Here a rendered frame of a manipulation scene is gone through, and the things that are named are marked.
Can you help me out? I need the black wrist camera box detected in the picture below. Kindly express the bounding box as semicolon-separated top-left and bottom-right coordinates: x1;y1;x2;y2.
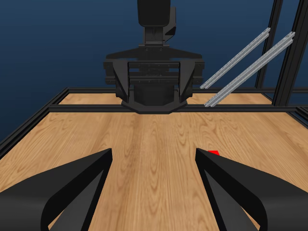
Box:
143;26;167;46

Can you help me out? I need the black table frame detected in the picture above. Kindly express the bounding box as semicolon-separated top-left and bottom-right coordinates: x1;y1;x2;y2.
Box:
0;0;308;159

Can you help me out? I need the silver aluminium brace rail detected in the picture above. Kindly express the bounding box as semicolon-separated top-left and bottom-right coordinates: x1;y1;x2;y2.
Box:
204;31;296;108
200;27;271;90

